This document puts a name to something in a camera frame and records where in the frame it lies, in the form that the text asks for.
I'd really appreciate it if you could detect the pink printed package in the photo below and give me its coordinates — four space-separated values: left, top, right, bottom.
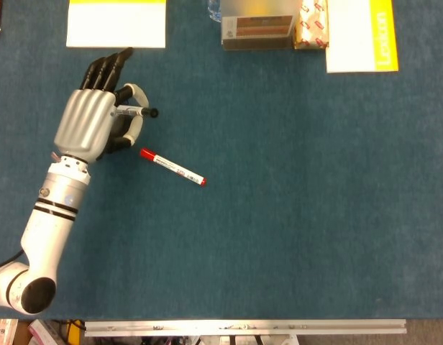
27 318 70 345

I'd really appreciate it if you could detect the aluminium profile rail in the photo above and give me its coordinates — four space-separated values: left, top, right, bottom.
83 318 408 338

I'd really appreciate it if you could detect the white notebook with yellow band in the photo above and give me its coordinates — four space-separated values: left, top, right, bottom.
65 0 167 49

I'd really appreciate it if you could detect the white yellow Lexicon book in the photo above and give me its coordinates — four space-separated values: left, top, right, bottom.
325 0 400 74

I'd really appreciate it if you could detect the yellow block under table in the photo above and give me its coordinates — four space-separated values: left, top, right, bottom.
66 319 83 345

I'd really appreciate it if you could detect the clear plastic water bottle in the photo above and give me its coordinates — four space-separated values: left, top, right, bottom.
207 0 222 23

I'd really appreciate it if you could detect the black cylindrical pen cup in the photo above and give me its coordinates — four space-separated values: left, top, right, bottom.
105 114 137 152

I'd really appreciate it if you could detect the blue felt table mat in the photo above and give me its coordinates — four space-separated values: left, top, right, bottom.
0 0 443 321

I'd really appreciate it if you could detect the red capped whiteboard marker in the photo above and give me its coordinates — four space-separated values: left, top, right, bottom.
140 147 207 188

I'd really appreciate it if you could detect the black capped whiteboard marker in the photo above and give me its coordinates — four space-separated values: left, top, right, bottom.
115 106 159 119

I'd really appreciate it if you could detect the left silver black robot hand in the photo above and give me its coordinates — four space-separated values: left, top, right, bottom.
52 47 150 165

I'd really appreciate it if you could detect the gold red printed snack pack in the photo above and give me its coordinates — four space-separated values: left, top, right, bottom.
293 0 330 50

